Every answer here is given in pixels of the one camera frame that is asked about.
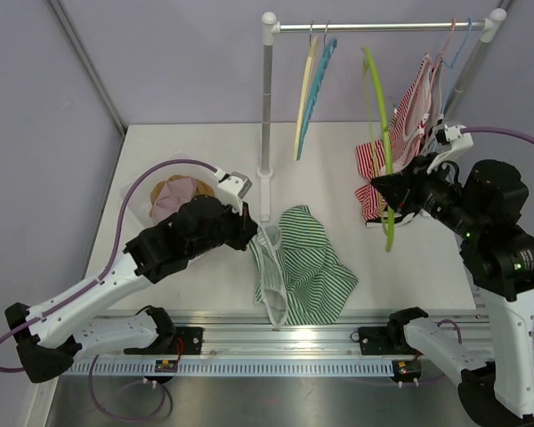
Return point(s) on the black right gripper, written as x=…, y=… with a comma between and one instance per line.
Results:
x=410, y=184

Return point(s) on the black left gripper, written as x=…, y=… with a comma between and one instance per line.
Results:
x=246, y=227

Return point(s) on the brown tank top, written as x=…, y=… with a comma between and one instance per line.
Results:
x=203, y=189

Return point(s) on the pink tank top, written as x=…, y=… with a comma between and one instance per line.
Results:
x=172, y=196

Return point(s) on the green striped tank top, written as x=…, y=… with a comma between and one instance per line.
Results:
x=300, y=279

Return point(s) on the green hanger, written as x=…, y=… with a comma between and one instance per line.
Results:
x=369, y=67

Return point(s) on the cream hanger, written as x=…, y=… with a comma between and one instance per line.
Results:
x=305, y=91

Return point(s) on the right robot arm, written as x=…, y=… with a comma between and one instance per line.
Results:
x=484, y=212

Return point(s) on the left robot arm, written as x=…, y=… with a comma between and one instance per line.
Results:
x=50, y=337

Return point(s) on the red striped tank top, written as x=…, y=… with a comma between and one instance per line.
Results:
x=406, y=127

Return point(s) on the light blue thin hanger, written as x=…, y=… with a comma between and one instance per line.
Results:
x=443, y=82

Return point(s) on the pink hanger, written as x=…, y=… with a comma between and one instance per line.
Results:
x=439, y=63

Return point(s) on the white plastic basket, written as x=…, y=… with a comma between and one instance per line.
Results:
x=139, y=205

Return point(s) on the metal clothes rack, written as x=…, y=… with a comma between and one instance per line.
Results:
x=487, y=27

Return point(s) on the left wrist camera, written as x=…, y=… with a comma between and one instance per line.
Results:
x=231, y=189

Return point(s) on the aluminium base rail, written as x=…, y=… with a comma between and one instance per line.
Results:
x=248, y=334

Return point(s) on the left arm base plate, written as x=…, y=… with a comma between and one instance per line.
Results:
x=187, y=340

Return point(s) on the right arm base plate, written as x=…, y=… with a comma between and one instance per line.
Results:
x=379, y=341

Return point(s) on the white slotted cable duct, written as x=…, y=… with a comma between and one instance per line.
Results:
x=236, y=367

